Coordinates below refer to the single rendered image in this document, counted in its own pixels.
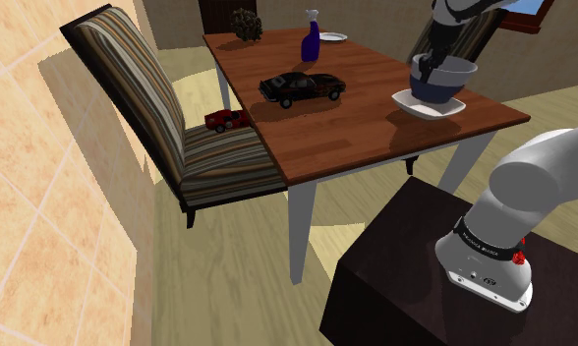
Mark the striped upholstered chair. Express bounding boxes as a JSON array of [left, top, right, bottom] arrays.
[[59, 3, 289, 230], [404, 8, 509, 177]]

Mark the grey and blue bowl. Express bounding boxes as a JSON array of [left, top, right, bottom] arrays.
[[409, 53, 479, 105]]

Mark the white square plate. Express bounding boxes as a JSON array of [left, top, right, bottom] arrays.
[[391, 87, 467, 122]]

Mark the red framed window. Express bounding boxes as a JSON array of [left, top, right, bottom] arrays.
[[498, 0, 556, 35]]

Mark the white round plate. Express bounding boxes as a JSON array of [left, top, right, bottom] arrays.
[[318, 30, 349, 44]]

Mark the wooden table with white legs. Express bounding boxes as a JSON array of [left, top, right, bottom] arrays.
[[202, 27, 533, 287]]

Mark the blue spray bottle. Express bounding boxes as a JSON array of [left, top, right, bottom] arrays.
[[300, 9, 322, 64]]

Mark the black toy car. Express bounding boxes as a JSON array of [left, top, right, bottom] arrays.
[[258, 71, 347, 110]]

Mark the dark pine cone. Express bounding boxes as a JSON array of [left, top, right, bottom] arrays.
[[229, 7, 264, 43]]

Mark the dark wooden door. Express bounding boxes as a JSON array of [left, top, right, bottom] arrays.
[[197, 0, 259, 35]]

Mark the dark robot stand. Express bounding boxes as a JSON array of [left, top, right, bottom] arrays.
[[318, 175, 578, 346]]

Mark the red toy car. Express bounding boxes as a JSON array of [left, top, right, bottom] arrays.
[[203, 108, 253, 135]]

